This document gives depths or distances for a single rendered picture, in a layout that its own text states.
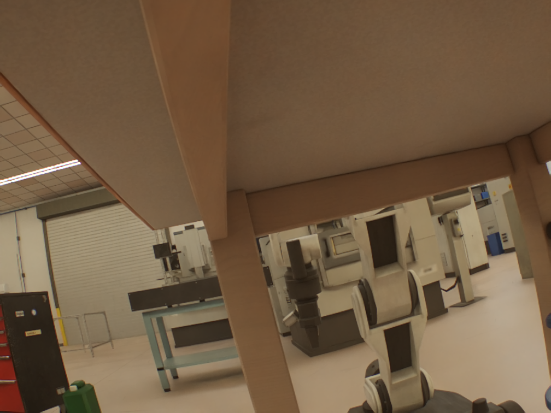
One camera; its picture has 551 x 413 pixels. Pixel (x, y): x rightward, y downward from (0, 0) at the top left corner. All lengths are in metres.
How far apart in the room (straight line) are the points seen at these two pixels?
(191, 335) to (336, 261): 3.98
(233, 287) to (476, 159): 0.45
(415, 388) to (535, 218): 0.73
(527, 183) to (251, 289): 0.50
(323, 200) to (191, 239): 7.00
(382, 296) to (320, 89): 0.90
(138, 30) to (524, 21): 0.27
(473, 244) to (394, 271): 6.36
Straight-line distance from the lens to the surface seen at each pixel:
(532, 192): 0.78
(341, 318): 4.01
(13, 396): 3.06
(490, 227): 10.81
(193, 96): 0.17
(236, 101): 0.32
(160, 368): 3.70
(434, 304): 4.35
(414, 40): 0.31
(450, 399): 1.55
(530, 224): 0.81
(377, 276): 1.17
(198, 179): 0.28
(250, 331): 0.58
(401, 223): 1.14
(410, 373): 1.33
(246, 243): 0.58
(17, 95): 0.27
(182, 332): 7.36
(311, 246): 1.12
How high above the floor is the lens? 0.74
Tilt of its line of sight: 11 degrees up
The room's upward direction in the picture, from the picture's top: 14 degrees counter-clockwise
